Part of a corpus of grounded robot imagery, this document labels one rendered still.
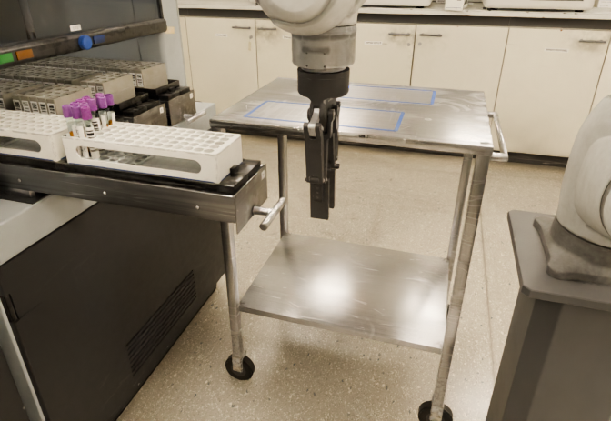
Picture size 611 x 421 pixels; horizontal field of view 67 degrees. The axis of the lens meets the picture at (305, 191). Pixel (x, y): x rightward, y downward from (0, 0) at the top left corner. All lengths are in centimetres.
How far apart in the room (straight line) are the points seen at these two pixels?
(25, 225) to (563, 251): 92
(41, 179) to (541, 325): 90
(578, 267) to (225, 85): 286
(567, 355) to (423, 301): 55
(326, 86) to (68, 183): 49
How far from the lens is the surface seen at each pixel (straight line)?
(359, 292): 137
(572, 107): 311
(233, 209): 73
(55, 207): 101
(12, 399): 108
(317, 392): 147
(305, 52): 64
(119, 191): 84
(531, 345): 91
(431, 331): 128
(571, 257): 83
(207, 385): 152
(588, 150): 77
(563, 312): 84
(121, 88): 125
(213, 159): 73
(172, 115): 130
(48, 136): 92
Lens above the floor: 113
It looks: 26 degrees down
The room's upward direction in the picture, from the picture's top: straight up
